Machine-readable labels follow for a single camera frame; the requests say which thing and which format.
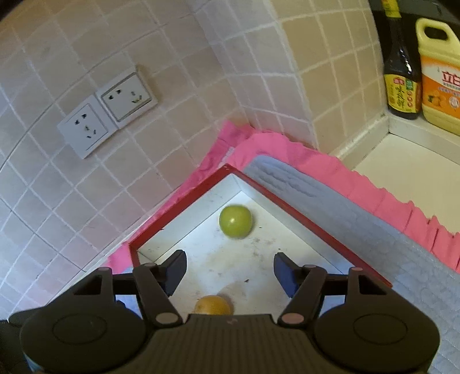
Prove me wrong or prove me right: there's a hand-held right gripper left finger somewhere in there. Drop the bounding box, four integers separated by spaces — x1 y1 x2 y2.
70 249 188 329

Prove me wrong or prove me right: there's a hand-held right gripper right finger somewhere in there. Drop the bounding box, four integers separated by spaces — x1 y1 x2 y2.
273 252 393 329

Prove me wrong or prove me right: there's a small mandarin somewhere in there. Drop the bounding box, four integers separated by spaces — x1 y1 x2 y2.
194 295 233 316

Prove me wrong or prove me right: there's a green apple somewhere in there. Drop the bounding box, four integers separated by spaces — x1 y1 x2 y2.
219 204 253 238

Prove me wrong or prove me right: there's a red cardboard box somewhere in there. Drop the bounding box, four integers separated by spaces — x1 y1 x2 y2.
129 163 394 317

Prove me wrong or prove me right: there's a blue quilted mat pink frill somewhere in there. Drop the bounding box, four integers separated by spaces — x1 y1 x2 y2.
104 120 460 374

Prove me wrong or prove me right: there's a dark soy sauce bottle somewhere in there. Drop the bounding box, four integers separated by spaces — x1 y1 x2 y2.
381 0 423 120

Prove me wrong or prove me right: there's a yellow detergent jug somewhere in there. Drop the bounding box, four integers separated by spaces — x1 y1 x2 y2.
415 18 460 136

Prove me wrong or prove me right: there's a white wall socket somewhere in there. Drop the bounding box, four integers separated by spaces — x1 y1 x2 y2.
95 72 159 130
57 104 108 159

